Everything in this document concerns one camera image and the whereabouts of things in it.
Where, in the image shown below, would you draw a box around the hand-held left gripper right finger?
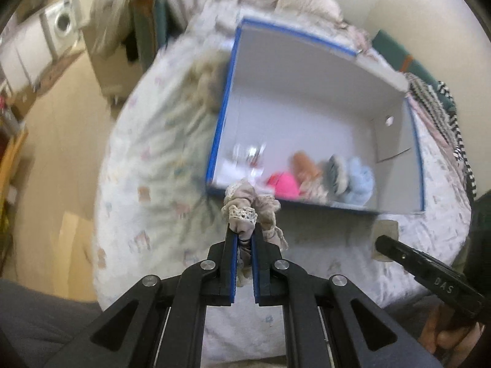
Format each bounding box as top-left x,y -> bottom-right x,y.
251,225 -> 442,368

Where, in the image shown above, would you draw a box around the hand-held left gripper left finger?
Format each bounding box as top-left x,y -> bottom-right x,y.
38,225 -> 238,368

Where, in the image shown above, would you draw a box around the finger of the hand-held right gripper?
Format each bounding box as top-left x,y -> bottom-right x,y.
374,235 -> 434,280

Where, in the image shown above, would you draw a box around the beige lace scrunchie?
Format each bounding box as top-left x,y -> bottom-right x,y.
220,179 -> 289,288

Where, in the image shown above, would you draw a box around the light blue fluffy scrunchie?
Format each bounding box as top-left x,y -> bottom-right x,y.
339,156 -> 374,207

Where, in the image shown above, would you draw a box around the pink scrunchie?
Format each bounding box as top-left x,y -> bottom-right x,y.
265,172 -> 300,200

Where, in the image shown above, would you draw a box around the beige floral scrunchie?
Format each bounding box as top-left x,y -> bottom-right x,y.
299,178 -> 331,205

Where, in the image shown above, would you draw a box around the grey scrunchie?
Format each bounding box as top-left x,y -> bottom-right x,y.
324,154 -> 350,194

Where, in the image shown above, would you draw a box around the orange scrunchie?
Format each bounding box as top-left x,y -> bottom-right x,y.
289,151 -> 323,181

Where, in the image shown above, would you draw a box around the white cardboard box blue edges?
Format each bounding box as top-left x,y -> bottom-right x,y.
205,16 -> 427,215

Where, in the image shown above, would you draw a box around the person's right hand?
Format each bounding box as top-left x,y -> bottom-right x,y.
418,304 -> 486,361

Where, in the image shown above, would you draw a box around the person's right leg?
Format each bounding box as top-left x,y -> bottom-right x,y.
384,295 -> 438,338

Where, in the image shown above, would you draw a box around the person's leg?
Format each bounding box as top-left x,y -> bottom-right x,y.
0,278 -> 112,368
384,295 -> 438,338

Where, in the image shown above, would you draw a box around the small shiny hair accessory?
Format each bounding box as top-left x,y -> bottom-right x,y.
232,144 -> 267,169

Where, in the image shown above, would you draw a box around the pink blanket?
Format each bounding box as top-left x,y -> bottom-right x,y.
410,100 -> 469,185

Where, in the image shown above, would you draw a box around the black white striped cloth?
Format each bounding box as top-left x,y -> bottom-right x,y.
437,80 -> 478,196

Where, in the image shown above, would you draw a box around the white printed bed sheet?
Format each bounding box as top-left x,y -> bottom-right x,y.
94,0 -> 474,365

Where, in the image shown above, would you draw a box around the striped knitted blanket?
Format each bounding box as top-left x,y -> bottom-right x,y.
407,73 -> 461,150

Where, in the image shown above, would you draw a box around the flat cardboard sheet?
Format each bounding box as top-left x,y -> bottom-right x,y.
50,211 -> 100,300

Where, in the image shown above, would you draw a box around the beige fluffy scrunchie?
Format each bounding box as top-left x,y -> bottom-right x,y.
188,52 -> 231,113

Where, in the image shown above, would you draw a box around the person's left leg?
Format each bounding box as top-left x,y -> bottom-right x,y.
0,278 -> 112,368

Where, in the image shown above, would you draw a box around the green cushion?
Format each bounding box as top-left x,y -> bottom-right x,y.
370,29 -> 442,96

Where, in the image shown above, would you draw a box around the wooden shelf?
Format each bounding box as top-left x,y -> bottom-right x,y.
0,123 -> 29,208

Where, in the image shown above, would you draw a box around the green upholstered furniture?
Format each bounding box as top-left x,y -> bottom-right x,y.
128,0 -> 185,64

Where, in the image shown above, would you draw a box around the white washing machine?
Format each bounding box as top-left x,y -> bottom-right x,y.
40,0 -> 83,60

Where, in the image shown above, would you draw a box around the white kitchen cabinet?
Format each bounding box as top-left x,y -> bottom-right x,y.
0,13 -> 50,93

